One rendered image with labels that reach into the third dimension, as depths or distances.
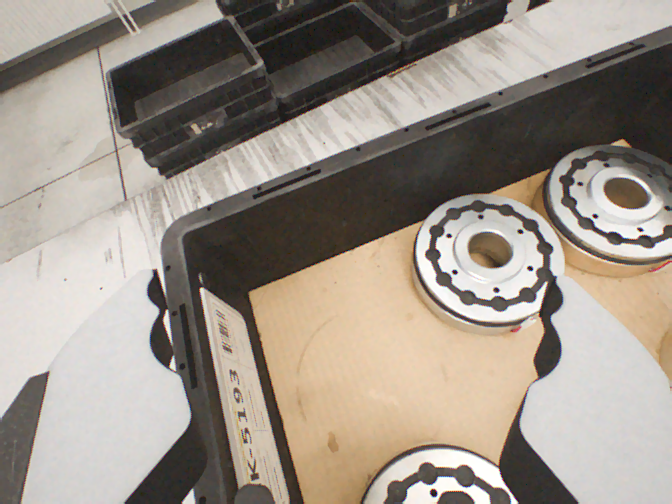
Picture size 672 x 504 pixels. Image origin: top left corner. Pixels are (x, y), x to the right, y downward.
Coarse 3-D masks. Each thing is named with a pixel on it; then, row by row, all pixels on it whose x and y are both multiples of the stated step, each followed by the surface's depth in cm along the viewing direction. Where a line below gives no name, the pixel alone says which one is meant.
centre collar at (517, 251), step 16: (480, 224) 24; (496, 224) 24; (464, 240) 24; (512, 240) 23; (464, 256) 23; (512, 256) 23; (464, 272) 23; (480, 272) 23; (496, 272) 22; (512, 272) 22
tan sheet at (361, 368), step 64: (512, 192) 29; (384, 256) 28; (256, 320) 27; (320, 320) 27; (384, 320) 26; (640, 320) 23; (320, 384) 24; (384, 384) 24; (448, 384) 23; (512, 384) 23; (320, 448) 23; (384, 448) 22
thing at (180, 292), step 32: (576, 64) 21; (608, 64) 21; (512, 96) 21; (544, 96) 21; (416, 128) 21; (448, 128) 20; (320, 160) 21; (352, 160) 20; (256, 192) 20; (288, 192) 20; (192, 224) 20; (192, 288) 18; (192, 320) 17; (192, 352) 18; (192, 384) 16; (224, 480) 14
